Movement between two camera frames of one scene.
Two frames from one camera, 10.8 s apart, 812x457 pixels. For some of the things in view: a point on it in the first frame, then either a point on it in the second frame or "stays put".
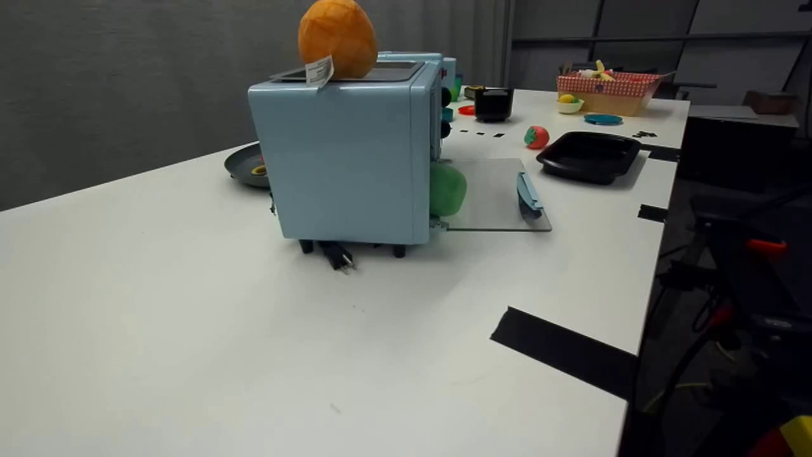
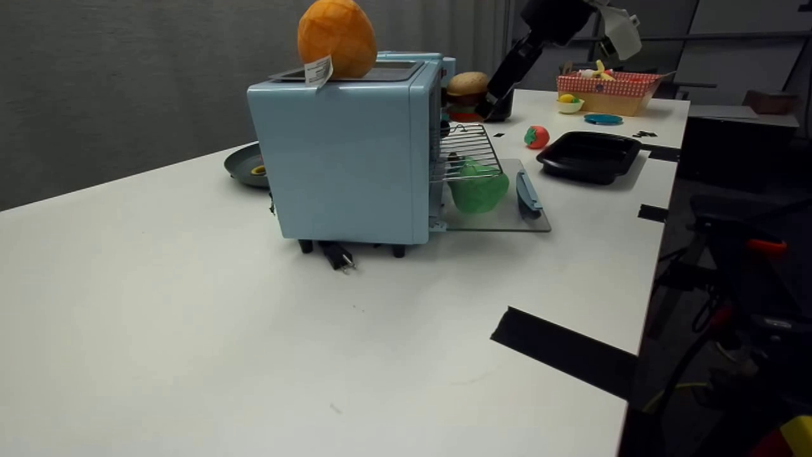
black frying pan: [599, 156] stays put
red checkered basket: [609, 91] stays put
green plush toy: [447, 192] -> [479, 184]
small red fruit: [537, 137] stays put
